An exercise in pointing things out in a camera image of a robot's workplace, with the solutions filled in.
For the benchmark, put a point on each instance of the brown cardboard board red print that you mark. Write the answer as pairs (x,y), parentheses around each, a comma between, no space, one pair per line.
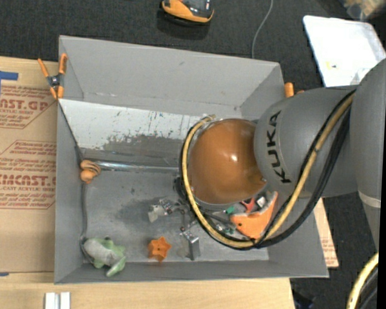
(18,232)

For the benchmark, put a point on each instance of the orange rounded toy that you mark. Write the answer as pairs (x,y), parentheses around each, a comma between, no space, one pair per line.
(89,171)

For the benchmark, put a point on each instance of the grey metal bin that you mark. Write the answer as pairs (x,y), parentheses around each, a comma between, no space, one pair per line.
(139,199)

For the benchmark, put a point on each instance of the green and grey toy animal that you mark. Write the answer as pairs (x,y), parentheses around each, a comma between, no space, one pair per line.
(101,252)

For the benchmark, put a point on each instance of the orange star-shaped toy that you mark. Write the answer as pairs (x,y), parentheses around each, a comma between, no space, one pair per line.
(159,248)

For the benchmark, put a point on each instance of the orange and white toy fish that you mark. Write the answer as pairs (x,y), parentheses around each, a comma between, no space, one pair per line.
(252,223)

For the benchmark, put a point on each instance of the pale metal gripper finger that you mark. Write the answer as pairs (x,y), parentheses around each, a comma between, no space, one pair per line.
(194,246)
(157,212)

